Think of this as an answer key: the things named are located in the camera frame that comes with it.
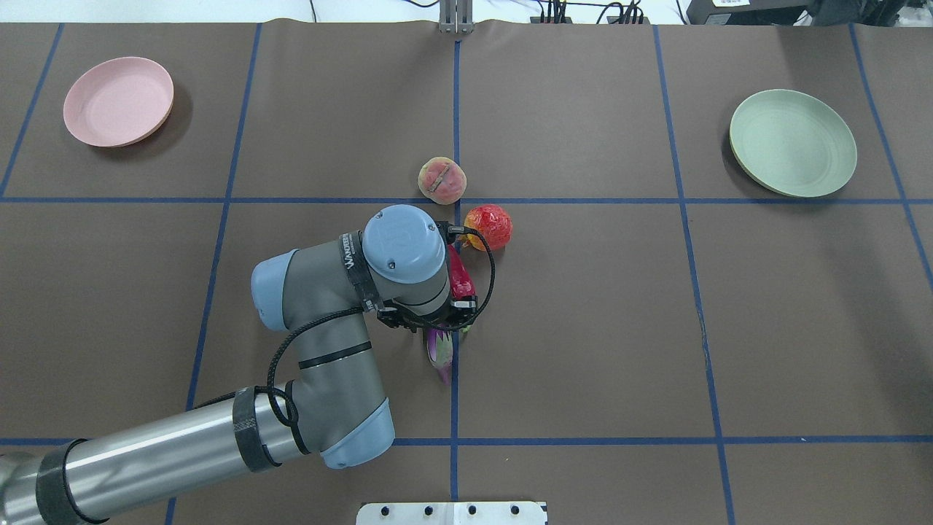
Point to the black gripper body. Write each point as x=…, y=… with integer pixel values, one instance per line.
x=394, y=317

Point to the red chili pepper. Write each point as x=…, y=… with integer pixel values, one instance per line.
x=460, y=282

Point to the purple eggplant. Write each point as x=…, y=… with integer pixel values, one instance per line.
x=439, y=348

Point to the red pomegranate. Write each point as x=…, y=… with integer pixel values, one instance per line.
x=493, y=223

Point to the peach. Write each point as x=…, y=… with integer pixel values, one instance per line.
x=442, y=180

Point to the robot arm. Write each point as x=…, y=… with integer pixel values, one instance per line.
x=323, y=392

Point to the brown paper table cover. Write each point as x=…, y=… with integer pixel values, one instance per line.
x=668, y=342

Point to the light green plate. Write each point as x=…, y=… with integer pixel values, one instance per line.
x=792, y=144

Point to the pink plate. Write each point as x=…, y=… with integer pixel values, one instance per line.
x=119, y=102

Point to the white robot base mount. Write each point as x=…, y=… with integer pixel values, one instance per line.
x=488, y=512

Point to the aluminium frame post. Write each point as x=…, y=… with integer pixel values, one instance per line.
x=456, y=16

